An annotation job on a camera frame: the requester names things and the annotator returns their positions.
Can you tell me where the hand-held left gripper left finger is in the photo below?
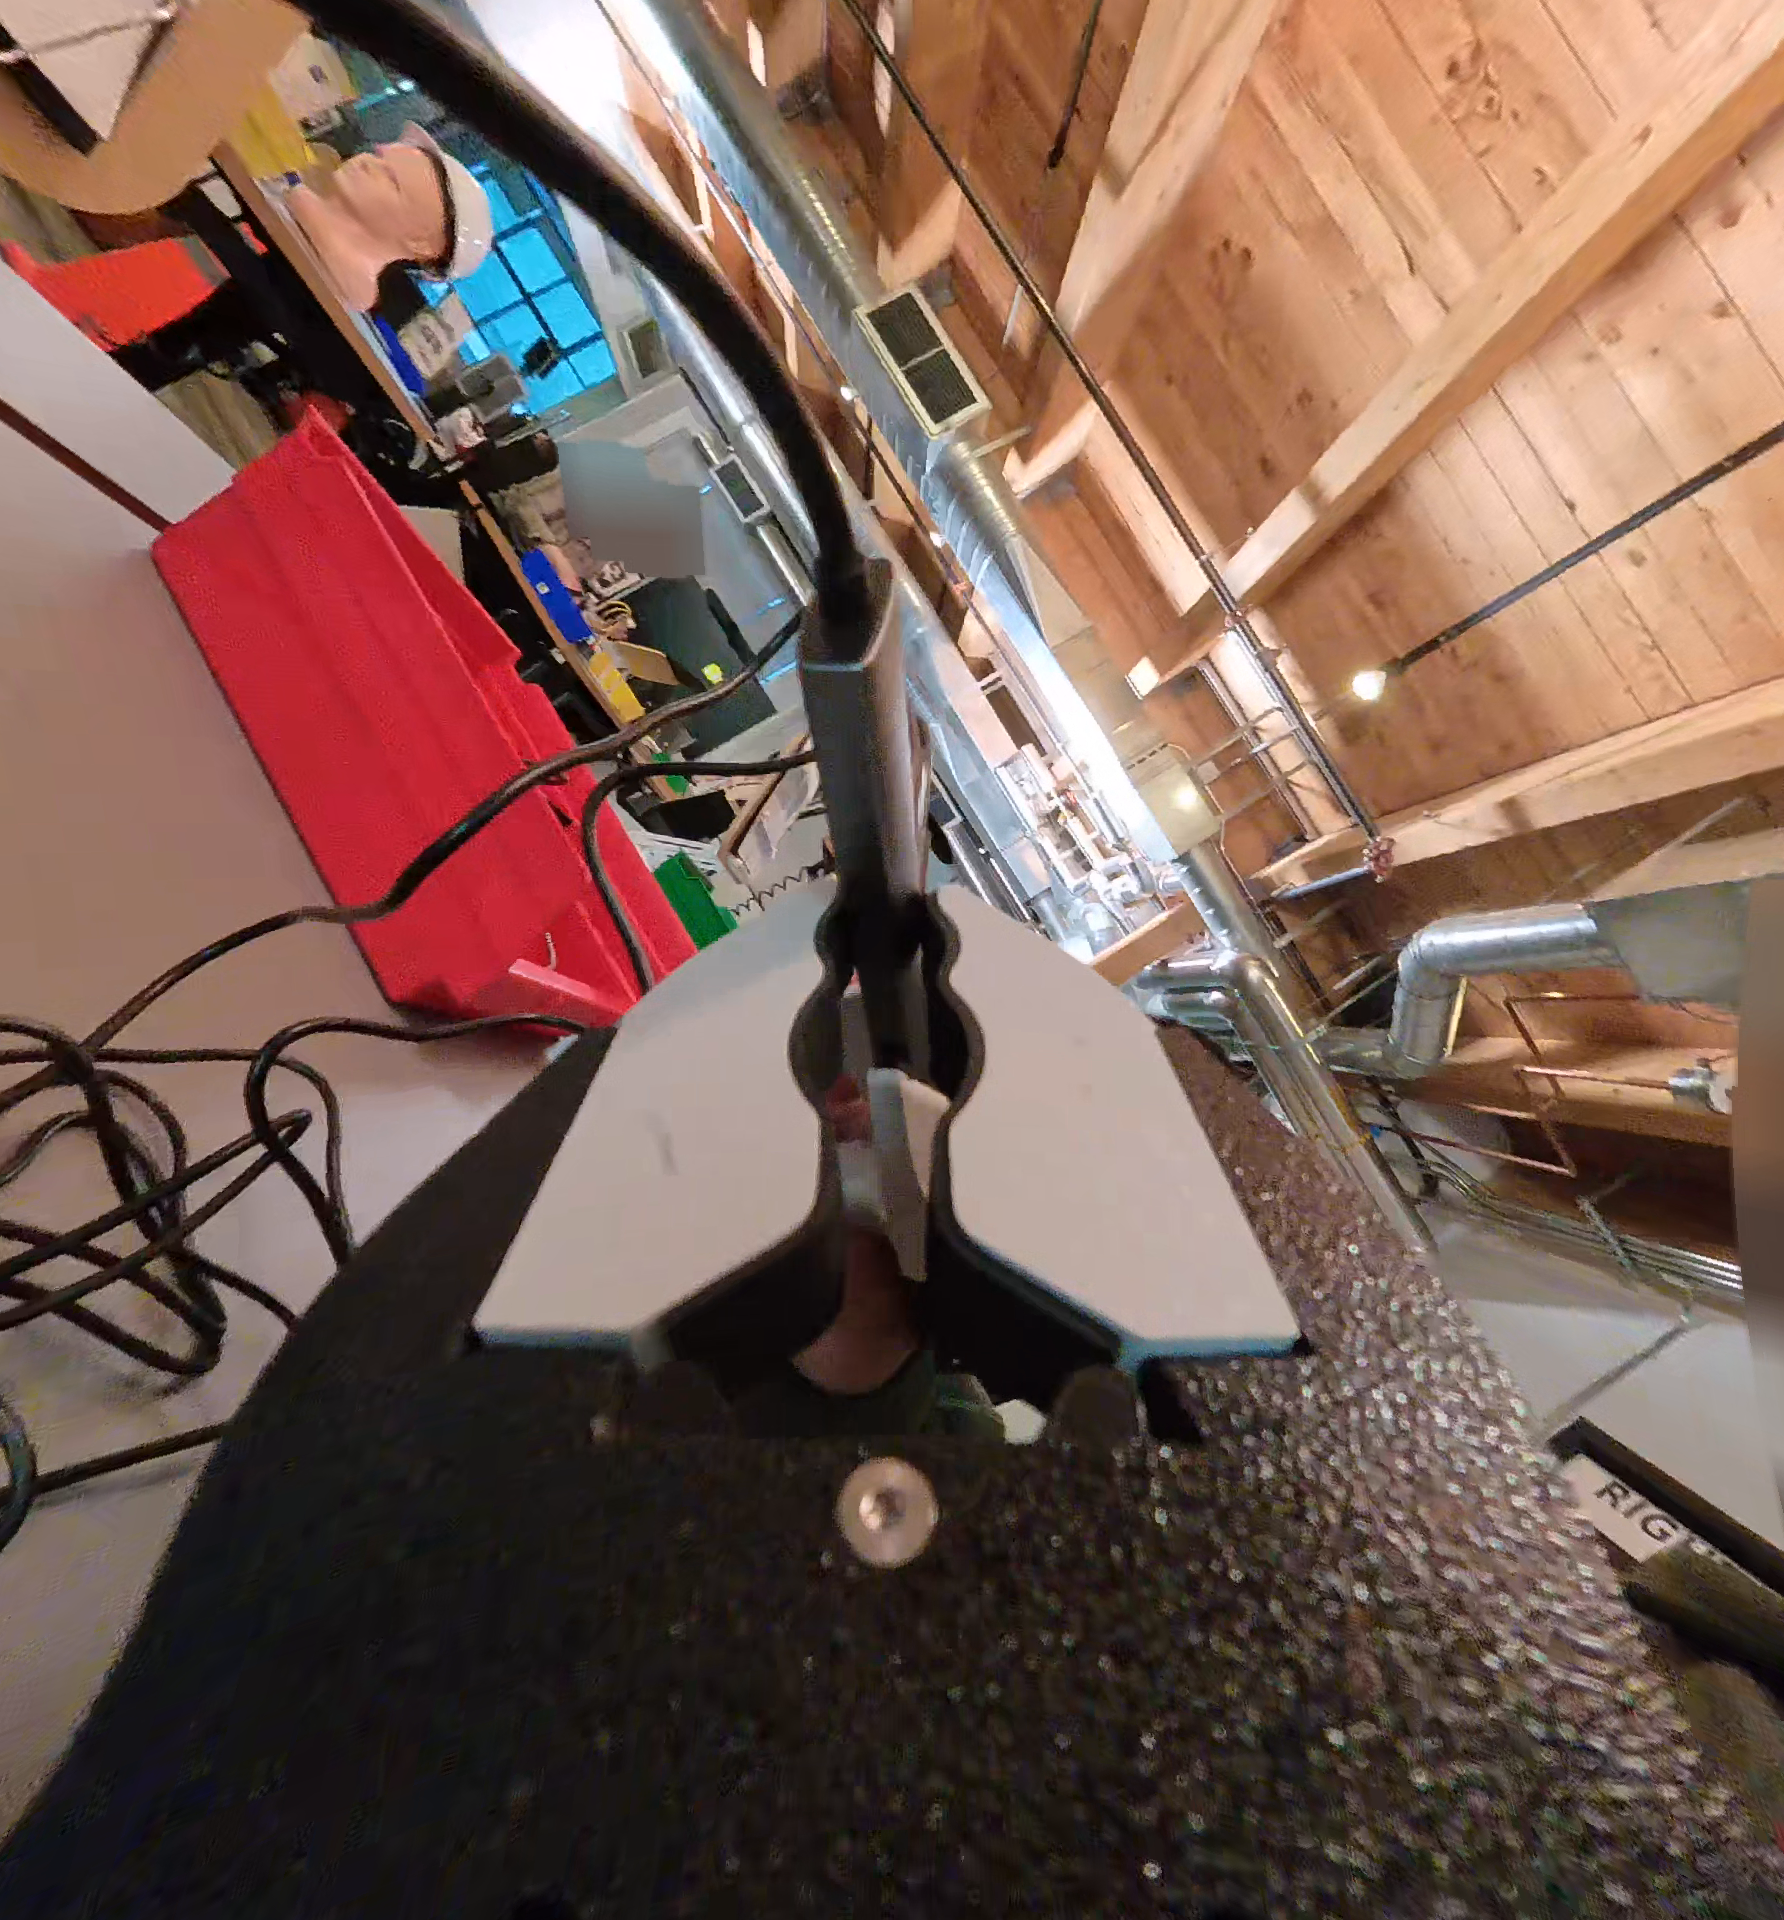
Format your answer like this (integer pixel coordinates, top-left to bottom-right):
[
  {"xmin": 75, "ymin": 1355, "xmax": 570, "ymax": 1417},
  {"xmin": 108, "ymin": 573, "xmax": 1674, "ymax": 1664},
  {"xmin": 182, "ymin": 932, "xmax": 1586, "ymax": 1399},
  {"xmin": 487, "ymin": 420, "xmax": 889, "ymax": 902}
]
[{"xmin": 469, "ymin": 891, "xmax": 853, "ymax": 1372}]

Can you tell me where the thin black usb cable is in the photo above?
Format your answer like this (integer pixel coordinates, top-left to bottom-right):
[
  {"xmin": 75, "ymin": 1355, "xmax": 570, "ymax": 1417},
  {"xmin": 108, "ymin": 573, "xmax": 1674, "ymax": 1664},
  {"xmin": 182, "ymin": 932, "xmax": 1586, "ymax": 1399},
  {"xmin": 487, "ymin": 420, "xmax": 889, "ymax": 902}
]
[
  {"xmin": 0, "ymin": 614, "xmax": 812, "ymax": 1604},
  {"xmin": 0, "ymin": 750, "xmax": 821, "ymax": 1502}
]

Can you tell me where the green bin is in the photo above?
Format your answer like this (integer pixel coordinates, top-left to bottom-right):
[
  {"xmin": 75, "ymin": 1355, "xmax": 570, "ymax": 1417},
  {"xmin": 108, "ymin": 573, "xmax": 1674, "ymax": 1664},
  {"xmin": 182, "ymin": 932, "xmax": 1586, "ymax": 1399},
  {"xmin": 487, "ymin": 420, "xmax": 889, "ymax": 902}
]
[{"xmin": 651, "ymin": 850, "xmax": 740, "ymax": 949}]

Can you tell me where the silver ventilation duct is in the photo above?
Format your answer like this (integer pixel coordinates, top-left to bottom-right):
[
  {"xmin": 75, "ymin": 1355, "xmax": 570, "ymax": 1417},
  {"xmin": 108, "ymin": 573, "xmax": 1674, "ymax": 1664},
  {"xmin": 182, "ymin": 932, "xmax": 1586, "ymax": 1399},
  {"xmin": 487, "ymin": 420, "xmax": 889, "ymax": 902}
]
[{"xmin": 636, "ymin": 0, "xmax": 1434, "ymax": 1248}]

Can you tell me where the red plastic bin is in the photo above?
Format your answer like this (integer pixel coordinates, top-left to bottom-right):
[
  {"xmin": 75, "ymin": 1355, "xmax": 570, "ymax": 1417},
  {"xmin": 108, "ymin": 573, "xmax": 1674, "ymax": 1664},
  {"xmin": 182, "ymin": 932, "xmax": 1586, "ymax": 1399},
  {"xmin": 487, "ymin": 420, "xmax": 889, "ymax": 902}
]
[{"xmin": 150, "ymin": 402, "xmax": 703, "ymax": 1040}]

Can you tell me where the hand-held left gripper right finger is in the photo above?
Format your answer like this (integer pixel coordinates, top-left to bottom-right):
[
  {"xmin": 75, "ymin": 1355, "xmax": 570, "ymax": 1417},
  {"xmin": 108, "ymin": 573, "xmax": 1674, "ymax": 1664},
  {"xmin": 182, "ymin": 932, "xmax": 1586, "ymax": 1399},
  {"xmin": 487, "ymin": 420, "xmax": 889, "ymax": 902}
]
[{"xmin": 922, "ymin": 881, "xmax": 1305, "ymax": 1404}]

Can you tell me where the mannequin head with helmet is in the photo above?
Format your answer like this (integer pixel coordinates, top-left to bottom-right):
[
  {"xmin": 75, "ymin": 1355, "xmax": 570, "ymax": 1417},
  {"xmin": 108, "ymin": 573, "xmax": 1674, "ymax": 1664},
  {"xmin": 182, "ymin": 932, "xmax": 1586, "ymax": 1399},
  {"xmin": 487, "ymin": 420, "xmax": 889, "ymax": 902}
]
[{"xmin": 291, "ymin": 122, "xmax": 496, "ymax": 317}]

